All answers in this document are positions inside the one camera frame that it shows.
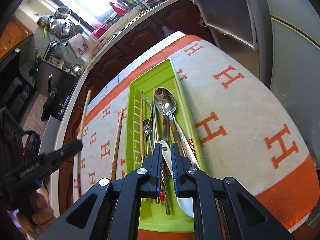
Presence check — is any person's left hand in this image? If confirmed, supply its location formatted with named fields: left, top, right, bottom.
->
left=15, top=187, right=57, bottom=239

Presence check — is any grey refrigerator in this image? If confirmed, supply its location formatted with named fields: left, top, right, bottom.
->
left=259, top=0, right=320, bottom=171

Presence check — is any metal fork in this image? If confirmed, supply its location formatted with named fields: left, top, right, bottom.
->
left=141, top=93, right=155, bottom=157

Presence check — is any red spray bottle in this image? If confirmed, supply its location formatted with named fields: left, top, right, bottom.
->
left=109, top=2, right=121, bottom=16

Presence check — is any steel teapot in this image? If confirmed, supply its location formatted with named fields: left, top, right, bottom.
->
left=71, top=63, right=84, bottom=77

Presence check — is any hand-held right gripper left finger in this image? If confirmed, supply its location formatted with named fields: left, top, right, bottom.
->
left=32, top=142, right=163, bottom=240

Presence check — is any pink plastic basin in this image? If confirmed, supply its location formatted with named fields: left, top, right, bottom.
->
left=93, top=21, right=113, bottom=37

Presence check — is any wooden cutting board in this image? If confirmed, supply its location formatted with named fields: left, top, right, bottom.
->
left=67, top=33, right=91, bottom=58

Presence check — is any black range hood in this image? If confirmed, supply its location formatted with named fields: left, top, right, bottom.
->
left=0, top=47, right=36, bottom=111

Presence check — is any small metal spoon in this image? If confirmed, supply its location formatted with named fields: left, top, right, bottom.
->
left=143, top=119, right=153, bottom=157

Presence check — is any steel splash guard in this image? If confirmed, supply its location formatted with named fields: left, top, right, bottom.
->
left=38, top=116, right=62, bottom=156

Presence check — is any black wok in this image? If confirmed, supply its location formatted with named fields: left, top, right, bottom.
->
left=41, top=85, right=66, bottom=121

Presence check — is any orange beige printed blanket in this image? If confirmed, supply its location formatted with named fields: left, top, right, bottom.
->
left=72, top=31, right=314, bottom=230

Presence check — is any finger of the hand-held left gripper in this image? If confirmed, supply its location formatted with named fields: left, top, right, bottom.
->
left=59, top=139, right=84, bottom=162

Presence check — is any black electric pressure cooker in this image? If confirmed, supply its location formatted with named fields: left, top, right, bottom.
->
left=0, top=110, right=42, bottom=171

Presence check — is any large metal spoon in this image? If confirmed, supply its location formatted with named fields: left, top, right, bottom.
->
left=153, top=87, right=200, bottom=170

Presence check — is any small steel pot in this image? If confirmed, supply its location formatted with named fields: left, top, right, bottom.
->
left=55, top=7, right=72, bottom=21

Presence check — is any white ceramic spoon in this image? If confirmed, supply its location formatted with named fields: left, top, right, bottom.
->
left=159, top=140, right=195, bottom=218

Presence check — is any green plastic utensil tray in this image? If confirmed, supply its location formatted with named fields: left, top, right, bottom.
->
left=124, top=58, right=208, bottom=232

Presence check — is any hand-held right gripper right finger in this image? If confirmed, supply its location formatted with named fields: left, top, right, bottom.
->
left=171, top=143, right=295, bottom=240

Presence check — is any steel faucet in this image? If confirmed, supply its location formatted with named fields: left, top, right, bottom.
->
left=117, top=0, right=148, bottom=12

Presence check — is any grey steel appliance cabinet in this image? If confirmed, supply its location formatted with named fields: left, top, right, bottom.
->
left=188, top=0, right=261, bottom=56

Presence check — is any hanging steel pot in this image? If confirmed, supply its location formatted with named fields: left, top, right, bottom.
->
left=49, top=18, right=73, bottom=39

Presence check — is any white plastic bag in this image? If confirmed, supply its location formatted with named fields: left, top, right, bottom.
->
left=160, top=25, right=176, bottom=35

